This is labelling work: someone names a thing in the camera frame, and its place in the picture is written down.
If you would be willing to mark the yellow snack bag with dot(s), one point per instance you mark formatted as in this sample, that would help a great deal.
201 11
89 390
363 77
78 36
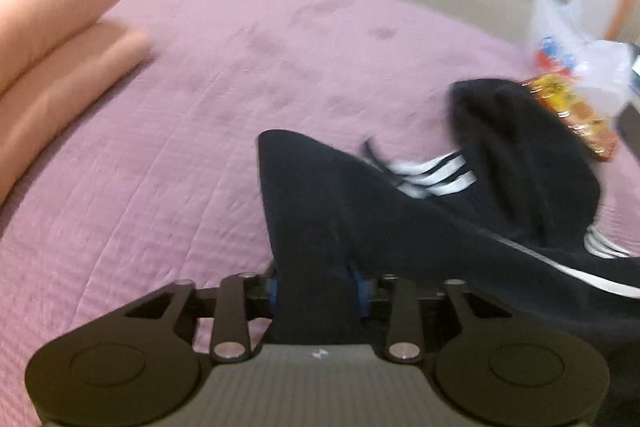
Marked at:
556 93

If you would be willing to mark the white plastic shopping bag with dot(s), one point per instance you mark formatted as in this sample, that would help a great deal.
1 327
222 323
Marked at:
598 70

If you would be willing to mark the black hoodie with white stripes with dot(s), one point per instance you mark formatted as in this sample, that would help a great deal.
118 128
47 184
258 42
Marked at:
509 212

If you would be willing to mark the folded peach blanket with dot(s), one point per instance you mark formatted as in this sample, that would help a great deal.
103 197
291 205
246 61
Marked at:
57 58

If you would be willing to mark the pink quilted bedspread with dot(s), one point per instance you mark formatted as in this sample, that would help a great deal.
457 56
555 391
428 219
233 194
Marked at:
159 180

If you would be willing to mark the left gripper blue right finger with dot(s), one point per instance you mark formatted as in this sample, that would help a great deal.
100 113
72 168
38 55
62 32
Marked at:
364 288

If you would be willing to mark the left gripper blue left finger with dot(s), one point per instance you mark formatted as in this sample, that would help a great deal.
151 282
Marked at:
272 288

